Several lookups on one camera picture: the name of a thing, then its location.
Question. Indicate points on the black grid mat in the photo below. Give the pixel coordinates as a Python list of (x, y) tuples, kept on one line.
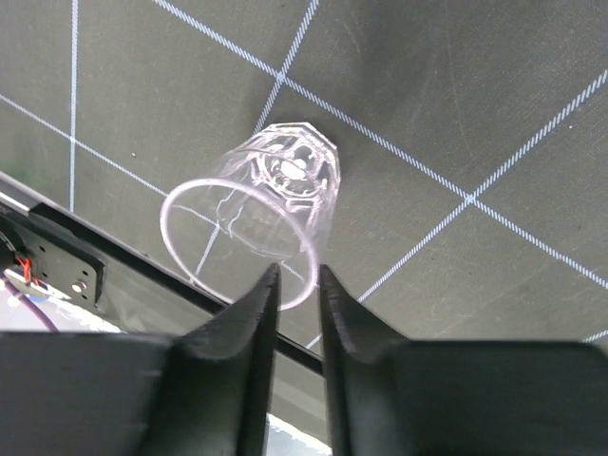
[(472, 138)]

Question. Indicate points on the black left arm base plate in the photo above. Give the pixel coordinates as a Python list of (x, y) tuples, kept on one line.
[(63, 261)]

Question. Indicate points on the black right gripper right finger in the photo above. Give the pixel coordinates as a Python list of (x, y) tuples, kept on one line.
[(388, 394)]

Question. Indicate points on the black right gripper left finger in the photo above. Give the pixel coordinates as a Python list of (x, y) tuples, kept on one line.
[(113, 393)]

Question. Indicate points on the clear faceted glass cup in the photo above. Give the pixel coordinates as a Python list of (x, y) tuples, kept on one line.
[(273, 197)]

